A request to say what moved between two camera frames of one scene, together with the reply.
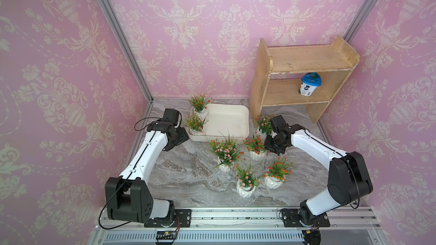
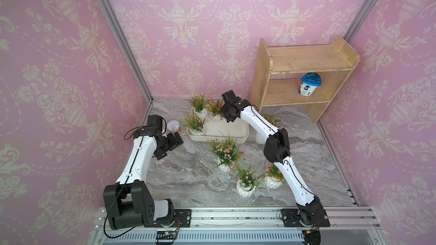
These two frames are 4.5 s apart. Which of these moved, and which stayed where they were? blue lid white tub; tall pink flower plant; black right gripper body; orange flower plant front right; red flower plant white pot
Moved: black right gripper body; red flower plant white pot
Stayed: orange flower plant front right; tall pink flower plant; blue lid white tub
